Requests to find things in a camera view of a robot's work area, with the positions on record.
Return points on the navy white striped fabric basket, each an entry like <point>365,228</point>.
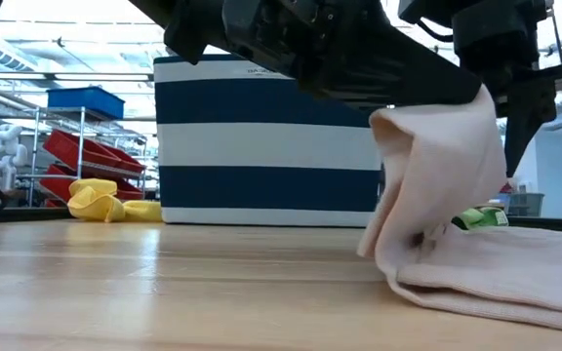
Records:
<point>261,146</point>

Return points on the black metal table frame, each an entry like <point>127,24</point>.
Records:
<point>17,215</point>

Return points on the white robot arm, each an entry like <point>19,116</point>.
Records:
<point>5,151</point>

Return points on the yellow microfiber towel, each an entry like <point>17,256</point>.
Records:
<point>93,202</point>

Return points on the red plastic bin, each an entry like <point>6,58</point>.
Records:
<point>56,185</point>
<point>81,148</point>

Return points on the pale pink towel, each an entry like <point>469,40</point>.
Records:
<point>437,170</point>

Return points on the green microfiber towel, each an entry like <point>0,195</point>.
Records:
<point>481,218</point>

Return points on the blue plastic bin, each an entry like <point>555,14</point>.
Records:
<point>86,101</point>

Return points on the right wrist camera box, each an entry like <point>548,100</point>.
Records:
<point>495,14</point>

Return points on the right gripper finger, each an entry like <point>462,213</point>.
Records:
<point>530,117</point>

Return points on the grey plastic bin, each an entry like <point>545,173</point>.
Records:
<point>526,205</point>

